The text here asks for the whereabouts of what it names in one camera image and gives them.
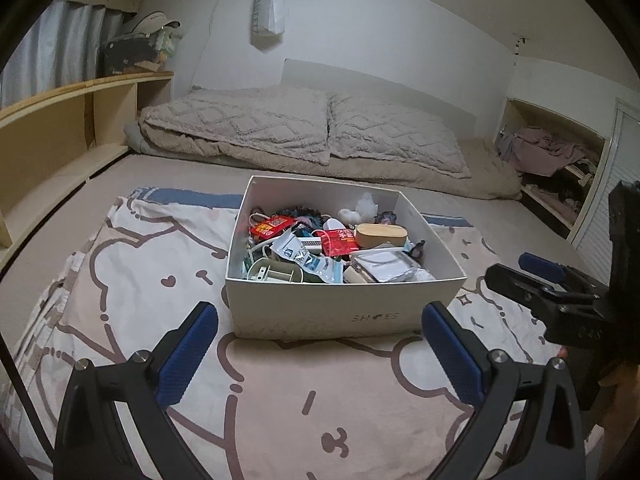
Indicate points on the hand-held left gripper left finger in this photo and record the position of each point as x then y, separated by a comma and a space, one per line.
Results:
187, 355

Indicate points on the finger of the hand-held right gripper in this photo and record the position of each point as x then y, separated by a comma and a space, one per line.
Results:
540, 264
515, 285

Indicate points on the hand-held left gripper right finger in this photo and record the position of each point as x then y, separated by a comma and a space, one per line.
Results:
452, 355

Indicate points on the white shoe box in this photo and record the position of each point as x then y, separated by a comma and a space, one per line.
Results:
325, 310

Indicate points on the oval wooden box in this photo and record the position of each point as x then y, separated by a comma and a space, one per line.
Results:
380, 236

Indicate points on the red snack packet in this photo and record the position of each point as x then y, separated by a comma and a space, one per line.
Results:
340, 242
272, 227

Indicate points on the blue white plastic packet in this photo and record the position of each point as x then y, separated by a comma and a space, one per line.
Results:
310, 262

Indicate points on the white plastic wrap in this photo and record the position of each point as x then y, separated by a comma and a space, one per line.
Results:
366, 204

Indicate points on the white ball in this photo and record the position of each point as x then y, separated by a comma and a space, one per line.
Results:
348, 216

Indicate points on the person's right hand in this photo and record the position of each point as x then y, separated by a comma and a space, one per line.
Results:
622, 390

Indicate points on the white louvered door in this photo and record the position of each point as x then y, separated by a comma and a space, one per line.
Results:
615, 170

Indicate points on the beige fleece duvet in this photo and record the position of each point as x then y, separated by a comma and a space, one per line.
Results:
492, 175

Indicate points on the mint green organizer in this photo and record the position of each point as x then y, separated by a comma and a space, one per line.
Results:
272, 272

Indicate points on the white ribbed comb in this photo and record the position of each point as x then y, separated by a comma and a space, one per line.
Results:
312, 244

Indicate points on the dark bead coaster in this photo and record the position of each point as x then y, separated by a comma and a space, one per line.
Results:
295, 212

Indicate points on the beige quilted pillow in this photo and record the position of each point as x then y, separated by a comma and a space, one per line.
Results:
240, 125
395, 135

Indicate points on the grey folded cloth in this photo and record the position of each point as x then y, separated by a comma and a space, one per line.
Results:
132, 140

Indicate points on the wooden bedside shelf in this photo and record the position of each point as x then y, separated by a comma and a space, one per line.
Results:
55, 125

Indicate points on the black bag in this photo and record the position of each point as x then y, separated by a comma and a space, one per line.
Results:
125, 55

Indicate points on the grey curtain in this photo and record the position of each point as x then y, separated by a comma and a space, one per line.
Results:
55, 50

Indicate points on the white cap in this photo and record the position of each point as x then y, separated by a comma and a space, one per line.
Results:
150, 22

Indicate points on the white hanging bag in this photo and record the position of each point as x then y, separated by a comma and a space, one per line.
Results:
269, 5

